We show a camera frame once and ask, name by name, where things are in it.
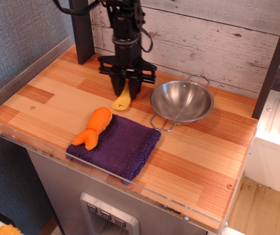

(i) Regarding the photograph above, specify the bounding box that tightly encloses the yellow brush with white bristles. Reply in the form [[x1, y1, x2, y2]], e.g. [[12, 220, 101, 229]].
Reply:
[[111, 82, 131, 111]]

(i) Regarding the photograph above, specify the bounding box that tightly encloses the purple knitted cloth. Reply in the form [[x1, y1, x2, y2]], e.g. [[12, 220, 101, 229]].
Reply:
[[67, 115, 161, 181]]

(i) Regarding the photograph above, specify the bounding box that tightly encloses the dark vertical post right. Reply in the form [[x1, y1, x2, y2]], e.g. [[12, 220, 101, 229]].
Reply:
[[252, 37, 280, 119]]

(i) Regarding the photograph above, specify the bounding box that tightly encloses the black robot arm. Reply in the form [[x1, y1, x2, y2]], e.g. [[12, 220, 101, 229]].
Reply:
[[98, 0, 157, 100]]

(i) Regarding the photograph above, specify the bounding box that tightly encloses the orange plush fish toy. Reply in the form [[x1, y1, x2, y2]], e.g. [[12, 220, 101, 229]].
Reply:
[[72, 107, 112, 150]]

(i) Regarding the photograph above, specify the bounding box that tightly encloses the grey toy fridge cabinet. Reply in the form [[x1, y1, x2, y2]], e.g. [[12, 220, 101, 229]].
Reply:
[[28, 150, 207, 235]]

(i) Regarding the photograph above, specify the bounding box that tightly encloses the yellow object bottom left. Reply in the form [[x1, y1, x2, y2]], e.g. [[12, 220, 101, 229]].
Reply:
[[0, 224, 22, 235]]

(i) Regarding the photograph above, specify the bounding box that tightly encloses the silver dispenser panel with buttons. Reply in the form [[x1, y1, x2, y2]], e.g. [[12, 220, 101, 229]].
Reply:
[[80, 192, 140, 235]]

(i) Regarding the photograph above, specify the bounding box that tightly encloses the steel bowl with handles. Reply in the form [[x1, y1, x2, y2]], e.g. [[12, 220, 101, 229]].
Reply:
[[150, 74, 214, 132]]

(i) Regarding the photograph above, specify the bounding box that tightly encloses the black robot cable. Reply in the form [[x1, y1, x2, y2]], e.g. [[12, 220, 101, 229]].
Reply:
[[52, 0, 154, 53]]

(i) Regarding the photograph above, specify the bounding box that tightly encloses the clear acrylic table guard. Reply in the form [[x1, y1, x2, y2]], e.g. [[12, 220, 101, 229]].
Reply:
[[0, 109, 257, 234]]

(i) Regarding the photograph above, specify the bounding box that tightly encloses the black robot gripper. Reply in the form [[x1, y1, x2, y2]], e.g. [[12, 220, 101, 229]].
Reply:
[[98, 43, 157, 100]]

